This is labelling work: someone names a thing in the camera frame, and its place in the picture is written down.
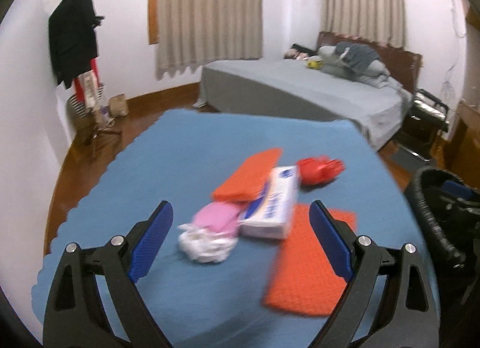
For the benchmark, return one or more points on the orange foam net upper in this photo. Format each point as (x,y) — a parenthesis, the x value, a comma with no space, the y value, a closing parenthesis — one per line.
(247,182)

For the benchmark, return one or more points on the orange foam net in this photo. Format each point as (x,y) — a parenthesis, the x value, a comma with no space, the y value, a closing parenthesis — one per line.
(247,182)
(302,282)

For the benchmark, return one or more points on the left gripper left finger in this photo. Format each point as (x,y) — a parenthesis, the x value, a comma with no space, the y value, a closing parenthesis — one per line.
(75,315)

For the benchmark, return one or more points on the grey folded bedding pile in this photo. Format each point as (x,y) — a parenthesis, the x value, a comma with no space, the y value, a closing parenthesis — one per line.
(358,63)

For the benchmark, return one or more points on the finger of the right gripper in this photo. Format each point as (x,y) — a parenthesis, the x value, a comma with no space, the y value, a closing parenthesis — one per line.
(457,190)

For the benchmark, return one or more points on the black lined trash bin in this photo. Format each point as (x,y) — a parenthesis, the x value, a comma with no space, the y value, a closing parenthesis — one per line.
(422,194)

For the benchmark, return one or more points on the orange foam net lower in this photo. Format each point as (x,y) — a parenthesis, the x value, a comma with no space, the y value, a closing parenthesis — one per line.
(302,282)

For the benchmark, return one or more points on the yellow plush toy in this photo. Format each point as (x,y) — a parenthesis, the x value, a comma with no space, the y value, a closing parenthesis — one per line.
(314,64)

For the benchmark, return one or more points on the red crumpled plastic bag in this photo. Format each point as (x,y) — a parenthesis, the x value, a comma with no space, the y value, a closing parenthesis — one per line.
(315,171)

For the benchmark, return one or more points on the checkered basket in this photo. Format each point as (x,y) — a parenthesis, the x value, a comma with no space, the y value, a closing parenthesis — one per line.
(83,118)

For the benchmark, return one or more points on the left beige curtain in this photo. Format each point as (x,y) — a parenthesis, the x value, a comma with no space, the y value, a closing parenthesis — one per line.
(193,33)

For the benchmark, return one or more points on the black bedside chair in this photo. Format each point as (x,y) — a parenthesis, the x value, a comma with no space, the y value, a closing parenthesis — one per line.
(425,120)

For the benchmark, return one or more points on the black hanging coat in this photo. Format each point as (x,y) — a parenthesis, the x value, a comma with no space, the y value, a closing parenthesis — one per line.
(57,56)

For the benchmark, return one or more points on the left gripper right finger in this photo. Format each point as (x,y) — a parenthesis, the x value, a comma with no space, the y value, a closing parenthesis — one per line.
(406,315)

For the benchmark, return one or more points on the red hanging garment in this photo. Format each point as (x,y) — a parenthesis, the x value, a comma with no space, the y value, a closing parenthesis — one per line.
(87,86)

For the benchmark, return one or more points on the wooden coat rack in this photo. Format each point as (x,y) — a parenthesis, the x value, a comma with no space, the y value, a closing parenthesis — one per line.
(80,48)

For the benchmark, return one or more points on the pink face mask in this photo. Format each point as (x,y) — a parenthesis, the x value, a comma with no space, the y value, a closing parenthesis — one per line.
(220,217)

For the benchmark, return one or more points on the pink and black items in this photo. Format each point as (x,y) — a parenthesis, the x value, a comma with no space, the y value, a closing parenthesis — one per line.
(299,52)

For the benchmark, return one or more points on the bed with grey sheet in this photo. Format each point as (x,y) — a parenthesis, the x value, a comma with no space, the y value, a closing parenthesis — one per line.
(288,89)

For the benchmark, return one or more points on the brown paper bag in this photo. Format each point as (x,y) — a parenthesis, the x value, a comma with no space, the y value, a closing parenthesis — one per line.
(118,106)

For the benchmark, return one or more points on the blue table mat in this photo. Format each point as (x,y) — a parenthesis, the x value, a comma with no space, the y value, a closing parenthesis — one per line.
(182,158)

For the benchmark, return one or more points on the dark wooden headboard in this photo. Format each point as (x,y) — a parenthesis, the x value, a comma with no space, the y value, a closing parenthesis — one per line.
(405,66)

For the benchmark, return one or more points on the white crumpled tissue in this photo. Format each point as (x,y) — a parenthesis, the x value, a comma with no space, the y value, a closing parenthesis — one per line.
(204,246)

